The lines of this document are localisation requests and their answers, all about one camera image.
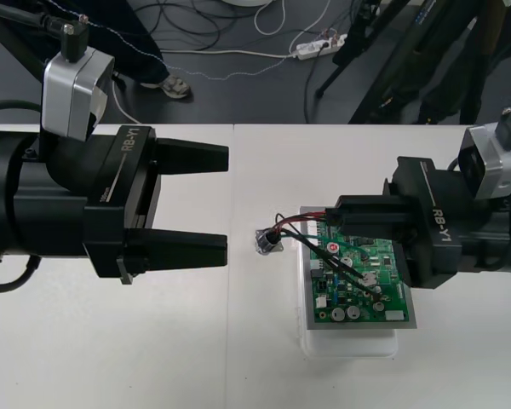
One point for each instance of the black tripod with blue label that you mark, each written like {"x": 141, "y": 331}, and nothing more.
{"x": 404, "y": 64}

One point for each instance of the left arm wrist camera box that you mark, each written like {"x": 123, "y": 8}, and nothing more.
{"x": 68, "y": 98}

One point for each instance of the green circuit board grey frame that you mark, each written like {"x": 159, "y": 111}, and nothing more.
{"x": 366, "y": 298}

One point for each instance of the arm wrist camera box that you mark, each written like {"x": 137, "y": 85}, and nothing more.
{"x": 68, "y": 98}
{"x": 489, "y": 170}

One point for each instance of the person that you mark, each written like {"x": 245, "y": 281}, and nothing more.
{"x": 451, "y": 85}
{"x": 147, "y": 47}

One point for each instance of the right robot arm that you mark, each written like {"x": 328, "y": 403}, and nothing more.
{"x": 494, "y": 243}

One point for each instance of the right arm wrist camera box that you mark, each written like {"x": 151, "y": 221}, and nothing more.
{"x": 489, "y": 170}

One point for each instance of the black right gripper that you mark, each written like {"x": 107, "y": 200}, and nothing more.
{"x": 434, "y": 238}

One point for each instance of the white power strip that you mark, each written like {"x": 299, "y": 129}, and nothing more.
{"x": 313, "y": 50}

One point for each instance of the white round base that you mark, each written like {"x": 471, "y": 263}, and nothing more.
{"x": 247, "y": 2}

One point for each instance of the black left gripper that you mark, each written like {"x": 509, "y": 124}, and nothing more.
{"x": 110, "y": 187}

